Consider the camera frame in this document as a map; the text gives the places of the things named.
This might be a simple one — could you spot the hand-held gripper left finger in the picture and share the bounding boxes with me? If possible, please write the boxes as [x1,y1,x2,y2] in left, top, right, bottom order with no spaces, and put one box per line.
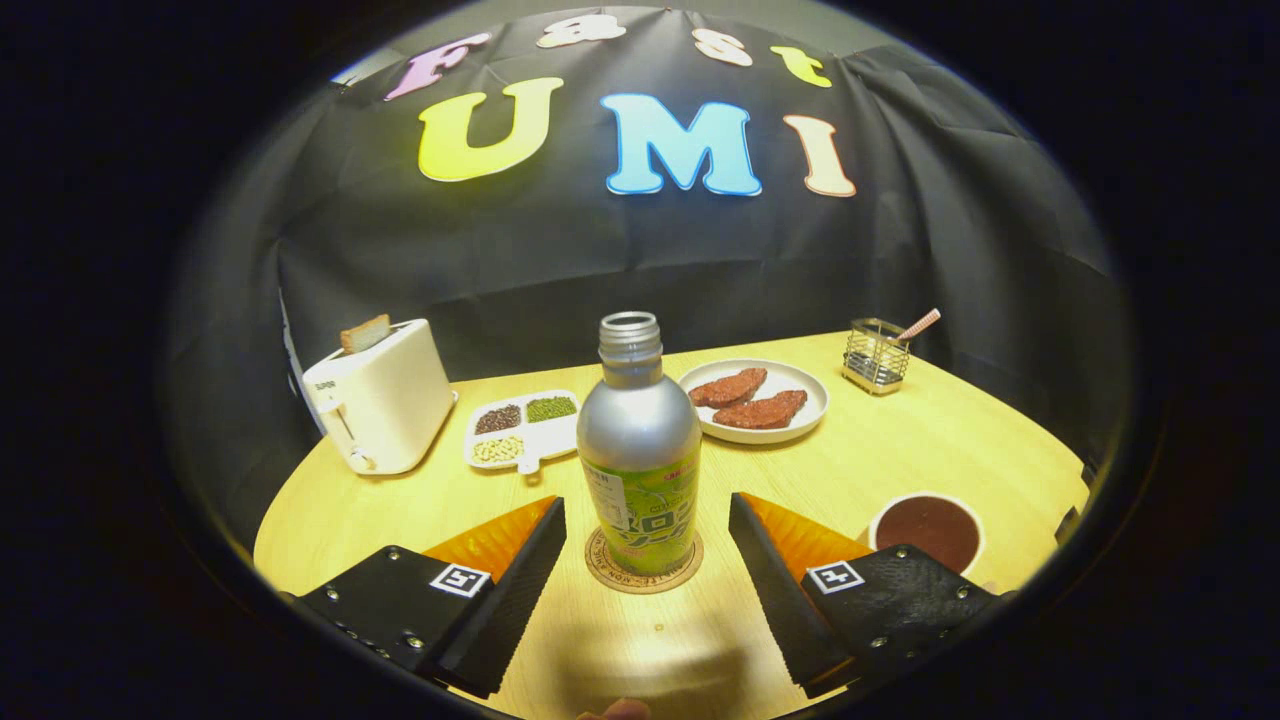
[295,497,571,701]

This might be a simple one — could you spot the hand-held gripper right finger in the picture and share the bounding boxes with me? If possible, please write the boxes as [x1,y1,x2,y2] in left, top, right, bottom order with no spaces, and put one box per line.
[728,493,1021,701]

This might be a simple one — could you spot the round cork coaster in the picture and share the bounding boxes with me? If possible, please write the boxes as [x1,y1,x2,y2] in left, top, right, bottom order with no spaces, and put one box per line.
[585,527,705,596]

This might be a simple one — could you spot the beige cup with handle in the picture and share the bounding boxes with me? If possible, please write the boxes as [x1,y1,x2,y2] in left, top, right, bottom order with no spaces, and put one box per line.
[866,492,986,576]

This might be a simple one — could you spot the silver green juice bottle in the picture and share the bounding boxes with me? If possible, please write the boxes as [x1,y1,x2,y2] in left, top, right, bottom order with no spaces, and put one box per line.
[576,311,703,577]

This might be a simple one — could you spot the white divided bean dish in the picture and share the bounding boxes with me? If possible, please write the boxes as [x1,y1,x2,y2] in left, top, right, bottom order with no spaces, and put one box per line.
[464,389,581,475]

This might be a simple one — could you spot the wooden table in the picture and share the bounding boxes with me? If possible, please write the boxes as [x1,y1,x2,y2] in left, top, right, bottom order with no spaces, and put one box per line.
[253,330,1091,720]

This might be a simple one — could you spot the brown meat slice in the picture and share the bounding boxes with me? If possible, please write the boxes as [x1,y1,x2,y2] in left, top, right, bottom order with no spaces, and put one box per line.
[712,389,809,431]
[688,367,769,409]

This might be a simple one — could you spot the white toaster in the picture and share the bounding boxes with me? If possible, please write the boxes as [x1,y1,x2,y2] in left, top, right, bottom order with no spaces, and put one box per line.
[301,318,459,477]

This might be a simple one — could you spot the white oval plate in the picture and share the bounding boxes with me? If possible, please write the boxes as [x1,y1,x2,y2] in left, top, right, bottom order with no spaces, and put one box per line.
[678,359,831,446]

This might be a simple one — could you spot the bread slice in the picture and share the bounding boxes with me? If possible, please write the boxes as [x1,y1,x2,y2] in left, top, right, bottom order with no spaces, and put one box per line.
[339,313,393,355]

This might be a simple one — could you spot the wire basket holder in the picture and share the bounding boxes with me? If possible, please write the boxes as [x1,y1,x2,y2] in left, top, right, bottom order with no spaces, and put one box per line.
[841,318,912,396]

